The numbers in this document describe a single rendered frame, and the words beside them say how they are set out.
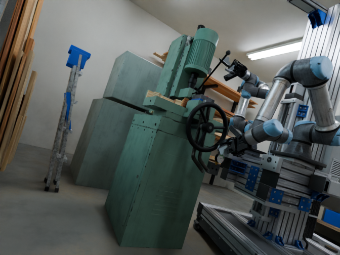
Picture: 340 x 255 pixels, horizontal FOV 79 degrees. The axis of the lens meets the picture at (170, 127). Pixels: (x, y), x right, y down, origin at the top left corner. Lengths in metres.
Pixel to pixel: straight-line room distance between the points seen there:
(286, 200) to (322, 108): 0.58
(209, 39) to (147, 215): 1.23
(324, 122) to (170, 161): 0.88
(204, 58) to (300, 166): 0.92
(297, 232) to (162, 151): 1.16
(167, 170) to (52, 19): 2.96
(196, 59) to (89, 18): 2.55
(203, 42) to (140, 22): 2.57
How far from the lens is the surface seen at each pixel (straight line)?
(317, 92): 1.30
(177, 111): 1.28
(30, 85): 2.40
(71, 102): 1.83
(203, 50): 1.54
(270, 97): 1.22
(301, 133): 1.50
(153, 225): 1.41
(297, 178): 1.47
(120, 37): 3.83
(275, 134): 0.98
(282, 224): 1.77
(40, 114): 3.52
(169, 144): 1.28
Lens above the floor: 0.67
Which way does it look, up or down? 4 degrees up
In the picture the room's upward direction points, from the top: 18 degrees clockwise
